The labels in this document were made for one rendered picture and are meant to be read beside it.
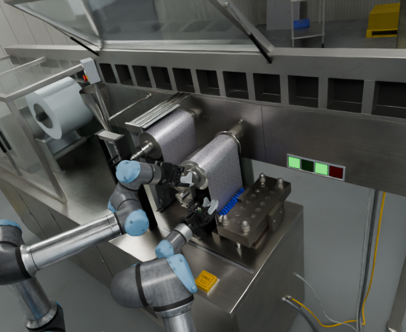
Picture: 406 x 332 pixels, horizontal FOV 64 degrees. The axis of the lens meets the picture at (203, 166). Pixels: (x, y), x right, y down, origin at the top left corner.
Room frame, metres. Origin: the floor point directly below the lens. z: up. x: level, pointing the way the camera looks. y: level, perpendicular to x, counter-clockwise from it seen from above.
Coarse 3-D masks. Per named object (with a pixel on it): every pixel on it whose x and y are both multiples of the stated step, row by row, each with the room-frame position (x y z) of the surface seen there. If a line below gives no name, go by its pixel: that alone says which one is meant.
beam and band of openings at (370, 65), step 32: (96, 64) 2.04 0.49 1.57; (128, 64) 1.82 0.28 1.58; (160, 64) 1.64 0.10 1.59; (192, 64) 1.49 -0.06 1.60; (224, 64) 1.37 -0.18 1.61; (256, 64) 1.25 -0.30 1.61; (288, 64) 1.16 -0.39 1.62; (320, 64) 1.08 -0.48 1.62; (352, 64) 1.00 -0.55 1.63; (384, 64) 0.94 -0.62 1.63; (224, 96) 1.39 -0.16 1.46; (256, 96) 1.28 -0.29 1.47; (288, 96) 1.17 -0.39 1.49; (320, 96) 1.08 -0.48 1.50; (352, 96) 1.06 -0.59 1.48; (384, 96) 0.99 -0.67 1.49
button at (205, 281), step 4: (204, 272) 0.88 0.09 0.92; (200, 276) 0.87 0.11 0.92; (204, 276) 0.86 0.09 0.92; (208, 276) 0.86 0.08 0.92; (212, 276) 0.85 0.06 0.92; (196, 280) 0.85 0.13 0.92; (200, 280) 0.85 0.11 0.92; (204, 280) 0.84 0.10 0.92; (208, 280) 0.84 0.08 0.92; (212, 280) 0.83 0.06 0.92; (216, 280) 0.84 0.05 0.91; (196, 284) 0.83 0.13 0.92; (200, 284) 0.83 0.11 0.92; (204, 284) 0.82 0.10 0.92; (208, 284) 0.82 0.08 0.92; (212, 284) 0.82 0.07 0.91; (200, 288) 0.82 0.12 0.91; (204, 288) 0.81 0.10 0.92; (208, 288) 0.81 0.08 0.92
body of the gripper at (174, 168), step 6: (156, 162) 1.01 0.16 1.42; (162, 162) 1.01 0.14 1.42; (162, 168) 0.99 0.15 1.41; (168, 168) 1.01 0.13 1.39; (174, 168) 1.03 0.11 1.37; (180, 168) 1.04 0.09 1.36; (162, 174) 0.96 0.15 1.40; (168, 174) 1.01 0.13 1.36; (174, 174) 1.00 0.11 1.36; (180, 174) 1.03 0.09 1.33; (162, 180) 0.96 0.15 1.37; (168, 180) 0.99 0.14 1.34; (174, 180) 1.00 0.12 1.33
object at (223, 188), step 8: (232, 168) 1.21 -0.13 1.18; (224, 176) 1.16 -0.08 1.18; (232, 176) 1.20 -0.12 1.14; (240, 176) 1.25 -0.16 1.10; (216, 184) 1.12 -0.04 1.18; (224, 184) 1.16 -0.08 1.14; (232, 184) 1.20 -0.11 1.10; (240, 184) 1.24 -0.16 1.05; (216, 192) 1.11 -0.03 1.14; (224, 192) 1.15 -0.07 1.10; (232, 192) 1.19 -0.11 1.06; (216, 200) 1.10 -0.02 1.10; (224, 200) 1.14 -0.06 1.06; (216, 216) 1.09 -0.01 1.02
